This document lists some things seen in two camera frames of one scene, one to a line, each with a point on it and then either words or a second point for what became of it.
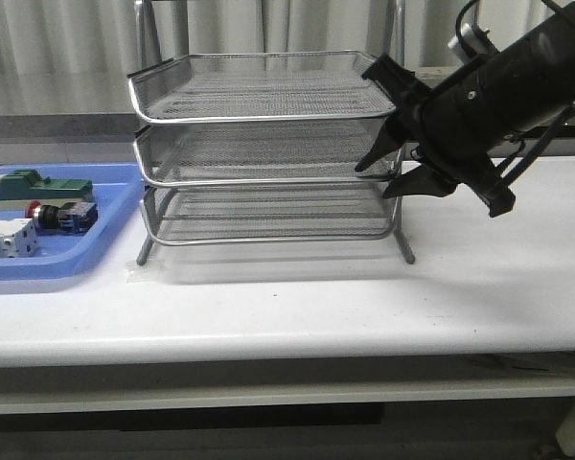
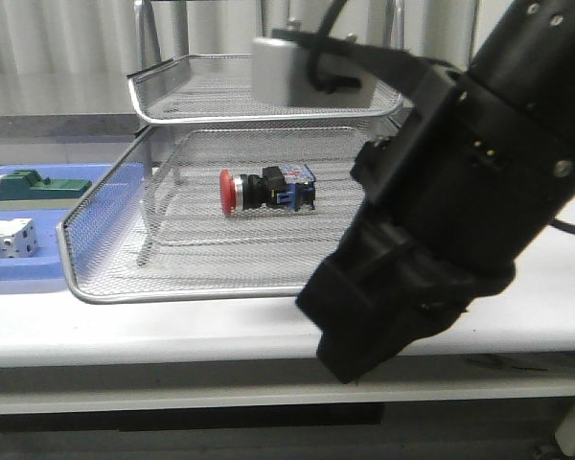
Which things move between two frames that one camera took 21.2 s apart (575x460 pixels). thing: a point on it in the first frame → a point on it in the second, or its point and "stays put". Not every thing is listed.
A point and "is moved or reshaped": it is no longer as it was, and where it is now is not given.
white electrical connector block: x=9 y=238 stays put
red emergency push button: x=78 y=218 → x=290 y=188
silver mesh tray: x=233 y=153 is moved or reshaped
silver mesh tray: x=258 y=86 stays put
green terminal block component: x=21 y=187 stays put
